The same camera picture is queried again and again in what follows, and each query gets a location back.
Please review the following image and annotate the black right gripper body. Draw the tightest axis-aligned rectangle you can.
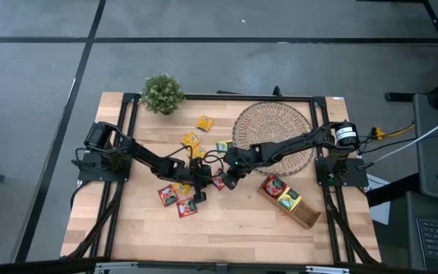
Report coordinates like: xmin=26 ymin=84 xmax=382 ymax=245
xmin=229 ymin=154 xmax=256 ymax=179

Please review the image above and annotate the black stand leg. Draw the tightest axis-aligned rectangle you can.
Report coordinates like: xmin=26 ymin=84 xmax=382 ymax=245
xmin=384 ymin=72 xmax=438 ymax=111

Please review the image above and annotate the round woven placemat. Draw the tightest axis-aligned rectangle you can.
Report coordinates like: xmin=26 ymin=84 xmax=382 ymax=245
xmin=232 ymin=100 xmax=316 ymax=178

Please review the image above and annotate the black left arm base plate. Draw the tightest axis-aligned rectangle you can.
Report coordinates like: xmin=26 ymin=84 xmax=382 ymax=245
xmin=77 ymin=151 xmax=132 ymax=183

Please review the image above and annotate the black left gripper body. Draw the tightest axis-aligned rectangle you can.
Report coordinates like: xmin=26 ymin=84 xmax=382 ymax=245
xmin=185 ymin=159 xmax=214 ymax=192

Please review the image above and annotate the white paper sheet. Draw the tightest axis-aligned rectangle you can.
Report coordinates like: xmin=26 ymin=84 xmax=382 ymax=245
xmin=366 ymin=174 xmax=392 ymax=226

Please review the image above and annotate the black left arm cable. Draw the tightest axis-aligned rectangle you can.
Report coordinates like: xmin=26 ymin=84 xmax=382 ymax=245
xmin=165 ymin=144 xmax=195 ymax=168

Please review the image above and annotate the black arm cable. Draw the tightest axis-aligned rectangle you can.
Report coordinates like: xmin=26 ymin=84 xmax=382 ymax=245
xmin=202 ymin=148 xmax=230 ymax=172
xmin=165 ymin=144 xmax=195 ymax=168

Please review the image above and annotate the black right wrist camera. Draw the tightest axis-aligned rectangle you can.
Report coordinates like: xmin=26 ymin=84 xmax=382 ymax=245
xmin=221 ymin=171 xmax=240 ymax=191

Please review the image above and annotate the wooden three-compartment tea box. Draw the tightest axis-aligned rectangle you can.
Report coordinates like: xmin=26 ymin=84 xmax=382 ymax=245
xmin=256 ymin=174 xmax=322 ymax=231

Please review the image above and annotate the black metal table frame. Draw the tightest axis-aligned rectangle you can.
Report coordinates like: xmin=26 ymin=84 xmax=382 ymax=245
xmin=59 ymin=85 xmax=382 ymax=267

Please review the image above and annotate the yellow-green tea bag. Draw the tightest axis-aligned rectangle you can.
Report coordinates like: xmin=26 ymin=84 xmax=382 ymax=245
xmin=214 ymin=139 xmax=234 ymax=155
xmin=276 ymin=186 xmax=304 ymax=213

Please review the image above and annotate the grey desk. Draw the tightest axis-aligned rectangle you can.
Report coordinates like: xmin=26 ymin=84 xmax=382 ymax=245
xmin=404 ymin=190 xmax=438 ymax=274

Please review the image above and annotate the silver bracket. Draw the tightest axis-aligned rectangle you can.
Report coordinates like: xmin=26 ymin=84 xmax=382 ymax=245
xmin=93 ymin=260 xmax=140 ymax=273
xmin=304 ymin=265 xmax=351 ymax=274

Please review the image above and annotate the small green potted plant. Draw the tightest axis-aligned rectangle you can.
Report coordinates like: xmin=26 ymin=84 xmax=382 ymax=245
xmin=140 ymin=72 xmax=186 ymax=116

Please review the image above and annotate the black floor cable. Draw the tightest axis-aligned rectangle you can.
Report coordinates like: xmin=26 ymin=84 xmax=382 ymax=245
xmin=355 ymin=127 xmax=420 ymax=155

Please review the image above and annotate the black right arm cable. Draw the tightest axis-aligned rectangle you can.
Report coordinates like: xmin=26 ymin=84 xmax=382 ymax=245
xmin=202 ymin=148 xmax=230 ymax=172

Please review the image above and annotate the white cable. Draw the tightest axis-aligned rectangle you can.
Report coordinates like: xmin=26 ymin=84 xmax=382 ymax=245
xmin=373 ymin=111 xmax=438 ymax=164

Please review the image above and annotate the black camera rig beam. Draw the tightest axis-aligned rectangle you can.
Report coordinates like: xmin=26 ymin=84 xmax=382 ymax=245
xmin=0 ymin=256 xmax=438 ymax=274

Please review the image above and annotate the grey cart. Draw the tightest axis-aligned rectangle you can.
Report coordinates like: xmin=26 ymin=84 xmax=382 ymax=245
xmin=412 ymin=93 xmax=438 ymax=205

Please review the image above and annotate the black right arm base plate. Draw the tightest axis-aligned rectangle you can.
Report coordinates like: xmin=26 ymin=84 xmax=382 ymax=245
xmin=315 ymin=156 xmax=369 ymax=187

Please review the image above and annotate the yellow power cord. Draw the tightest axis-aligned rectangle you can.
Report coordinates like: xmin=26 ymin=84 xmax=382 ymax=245
xmin=370 ymin=123 xmax=417 ymax=141

